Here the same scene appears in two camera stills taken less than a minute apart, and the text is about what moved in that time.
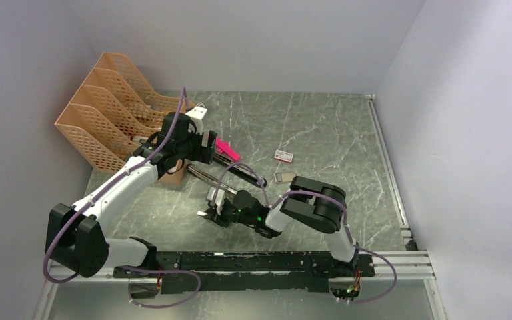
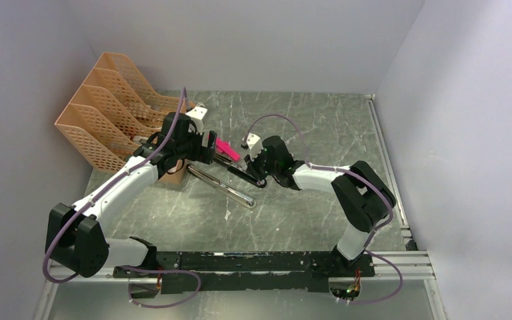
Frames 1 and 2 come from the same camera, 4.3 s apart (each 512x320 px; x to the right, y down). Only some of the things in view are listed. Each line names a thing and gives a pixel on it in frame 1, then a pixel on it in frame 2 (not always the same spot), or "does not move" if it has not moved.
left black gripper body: (192, 149) does not move
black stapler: (241, 171) does not move
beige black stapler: (209, 179) does not move
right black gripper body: (229, 214) -> (261, 167)
